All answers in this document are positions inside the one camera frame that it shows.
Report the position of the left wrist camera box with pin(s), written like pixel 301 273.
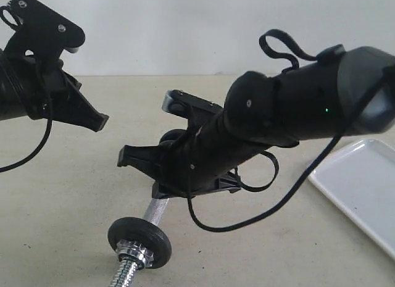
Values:
pixel 41 30

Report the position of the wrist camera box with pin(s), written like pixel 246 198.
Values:
pixel 41 30
pixel 196 110

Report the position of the chrome dumbbell with black plates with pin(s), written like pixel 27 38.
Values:
pixel 139 242

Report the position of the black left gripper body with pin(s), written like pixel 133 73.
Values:
pixel 54 93

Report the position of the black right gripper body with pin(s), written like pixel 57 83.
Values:
pixel 209 157

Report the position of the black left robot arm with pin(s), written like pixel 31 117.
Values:
pixel 11 89

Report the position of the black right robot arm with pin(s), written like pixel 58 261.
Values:
pixel 259 113

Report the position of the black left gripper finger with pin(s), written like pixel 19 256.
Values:
pixel 81 113

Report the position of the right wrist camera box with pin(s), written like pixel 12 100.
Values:
pixel 196 110

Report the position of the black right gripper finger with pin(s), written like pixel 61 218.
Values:
pixel 160 191
pixel 146 159

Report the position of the white rectangular tray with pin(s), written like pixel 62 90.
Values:
pixel 358 179

